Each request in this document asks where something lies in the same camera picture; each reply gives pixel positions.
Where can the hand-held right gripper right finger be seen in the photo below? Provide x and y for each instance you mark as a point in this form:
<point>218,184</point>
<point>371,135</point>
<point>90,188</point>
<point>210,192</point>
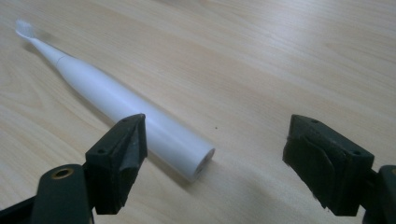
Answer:
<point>330,168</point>

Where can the white electric toothbrush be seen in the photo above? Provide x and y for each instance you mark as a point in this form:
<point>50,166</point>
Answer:
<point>118,102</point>

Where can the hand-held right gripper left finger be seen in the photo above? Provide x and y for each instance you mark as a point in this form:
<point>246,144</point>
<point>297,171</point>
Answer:
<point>115,168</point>

